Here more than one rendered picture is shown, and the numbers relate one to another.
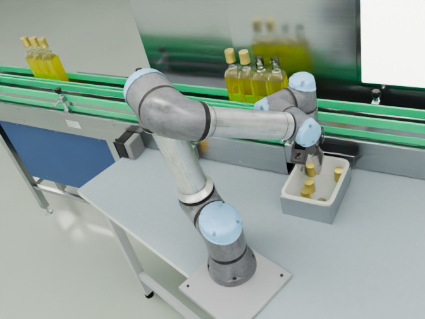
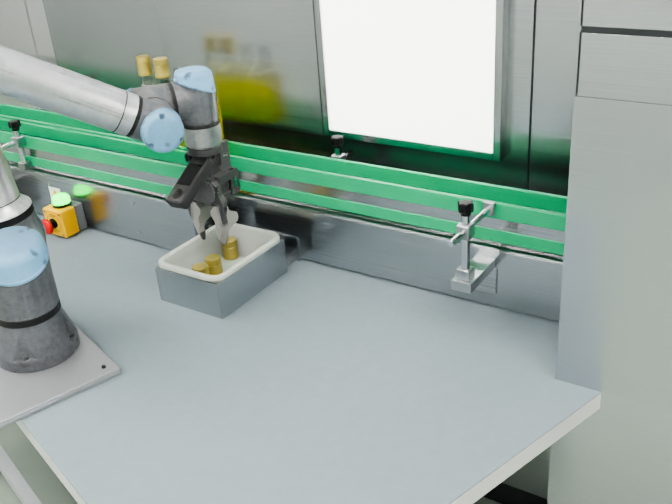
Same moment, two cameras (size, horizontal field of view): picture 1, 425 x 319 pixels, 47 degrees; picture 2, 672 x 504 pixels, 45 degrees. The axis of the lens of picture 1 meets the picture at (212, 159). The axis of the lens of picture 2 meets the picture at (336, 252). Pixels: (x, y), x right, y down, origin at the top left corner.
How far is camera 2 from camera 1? 0.71 m
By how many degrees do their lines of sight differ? 12
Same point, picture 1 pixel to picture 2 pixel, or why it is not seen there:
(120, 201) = not seen: outside the picture
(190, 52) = (115, 76)
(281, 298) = (86, 396)
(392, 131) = (345, 194)
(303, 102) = (189, 105)
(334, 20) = (288, 25)
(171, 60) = not seen: hidden behind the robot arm
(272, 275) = (90, 366)
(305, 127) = (152, 116)
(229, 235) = (13, 270)
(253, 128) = (60, 91)
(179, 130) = not seen: outside the picture
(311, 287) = (140, 388)
